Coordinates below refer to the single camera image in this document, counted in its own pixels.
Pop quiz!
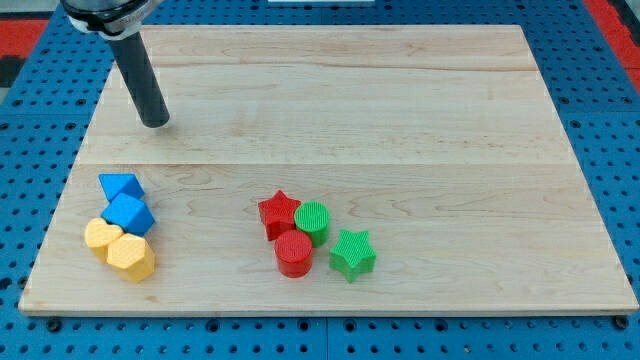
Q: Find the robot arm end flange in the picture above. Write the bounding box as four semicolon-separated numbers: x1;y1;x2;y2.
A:
60;0;163;41

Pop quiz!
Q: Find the yellow hexagon block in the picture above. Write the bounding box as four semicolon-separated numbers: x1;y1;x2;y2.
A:
107;233;155;283

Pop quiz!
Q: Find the light wooden board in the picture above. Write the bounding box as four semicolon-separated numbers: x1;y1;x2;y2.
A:
19;25;638;317

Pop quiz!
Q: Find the green cylinder block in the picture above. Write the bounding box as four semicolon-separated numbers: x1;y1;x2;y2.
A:
294;201;330;248

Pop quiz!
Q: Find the red star block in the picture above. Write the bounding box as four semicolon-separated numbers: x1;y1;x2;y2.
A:
258;190;301;241

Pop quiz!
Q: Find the red cylinder block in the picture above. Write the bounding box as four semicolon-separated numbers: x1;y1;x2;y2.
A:
274;230;313;278

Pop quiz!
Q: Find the green star block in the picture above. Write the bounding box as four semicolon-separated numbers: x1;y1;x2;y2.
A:
329;229;377;283

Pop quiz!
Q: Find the blue cube block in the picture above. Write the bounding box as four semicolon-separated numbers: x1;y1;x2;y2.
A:
101;193;155;237

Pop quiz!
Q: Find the blue triangle block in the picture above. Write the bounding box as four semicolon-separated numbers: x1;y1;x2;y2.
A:
98;173;145;202

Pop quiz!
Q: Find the yellow heart block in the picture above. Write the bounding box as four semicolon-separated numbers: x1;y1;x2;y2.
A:
84;218;124;263

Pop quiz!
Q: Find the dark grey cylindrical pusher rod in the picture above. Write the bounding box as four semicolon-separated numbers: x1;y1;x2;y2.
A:
109;32;170;128

